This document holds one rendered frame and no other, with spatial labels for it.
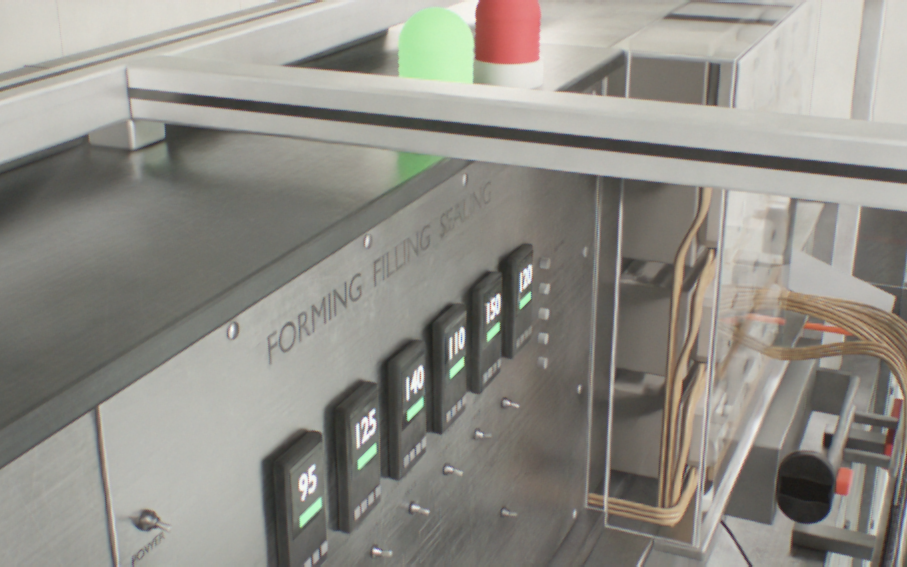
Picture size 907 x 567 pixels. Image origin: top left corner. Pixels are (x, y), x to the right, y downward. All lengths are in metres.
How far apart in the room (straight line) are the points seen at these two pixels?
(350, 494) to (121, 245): 0.24
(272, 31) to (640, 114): 0.41
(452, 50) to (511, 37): 0.15
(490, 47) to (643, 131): 0.37
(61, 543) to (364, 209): 0.28
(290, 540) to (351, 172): 0.25
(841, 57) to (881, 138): 5.30
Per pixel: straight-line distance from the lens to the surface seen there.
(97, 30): 4.90
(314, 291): 0.76
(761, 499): 1.77
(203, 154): 0.89
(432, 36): 0.93
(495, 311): 1.03
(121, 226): 0.74
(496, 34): 1.07
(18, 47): 4.59
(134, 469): 0.64
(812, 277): 2.15
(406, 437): 0.90
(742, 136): 0.71
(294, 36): 1.08
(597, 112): 0.73
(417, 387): 0.90
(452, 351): 0.95
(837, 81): 6.03
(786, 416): 1.81
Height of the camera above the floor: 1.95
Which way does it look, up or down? 21 degrees down
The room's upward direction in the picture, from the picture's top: straight up
